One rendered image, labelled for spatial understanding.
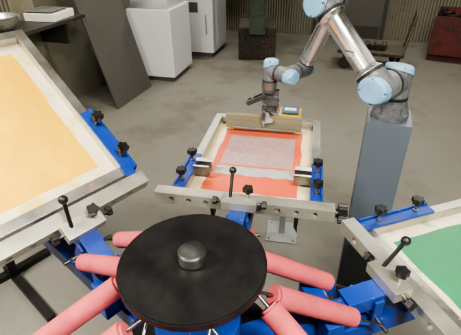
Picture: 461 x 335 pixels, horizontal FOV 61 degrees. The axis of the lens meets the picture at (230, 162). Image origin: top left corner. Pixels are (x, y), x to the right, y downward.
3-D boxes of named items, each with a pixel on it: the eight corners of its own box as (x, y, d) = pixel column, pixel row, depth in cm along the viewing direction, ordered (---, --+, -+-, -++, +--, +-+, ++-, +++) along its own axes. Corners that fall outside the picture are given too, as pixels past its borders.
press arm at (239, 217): (232, 211, 147) (232, 200, 144) (248, 213, 146) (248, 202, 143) (223, 242, 132) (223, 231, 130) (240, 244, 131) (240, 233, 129)
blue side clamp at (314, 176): (310, 174, 177) (311, 161, 173) (321, 175, 176) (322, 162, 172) (308, 215, 152) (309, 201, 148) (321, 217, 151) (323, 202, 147)
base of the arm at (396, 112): (407, 111, 172) (412, 90, 167) (408, 125, 160) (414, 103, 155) (371, 107, 176) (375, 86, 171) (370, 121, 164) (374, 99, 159)
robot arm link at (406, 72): (414, 94, 163) (422, 62, 155) (398, 103, 155) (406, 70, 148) (387, 87, 170) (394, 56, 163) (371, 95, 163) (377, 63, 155)
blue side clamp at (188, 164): (192, 163, 186) (191, 150, 183) (202, 164, 186) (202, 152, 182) (172, 200, 161) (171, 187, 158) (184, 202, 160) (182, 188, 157)
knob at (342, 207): (328, 213, 146) (331, 198, 143) (344, 215, 145) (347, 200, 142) (329, 226, 140) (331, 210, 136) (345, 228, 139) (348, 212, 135)
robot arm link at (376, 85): (410, 88, 151) (335, -25, 157) (390, 98, 142) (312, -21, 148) (386, 103, 160) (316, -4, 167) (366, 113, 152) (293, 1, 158)
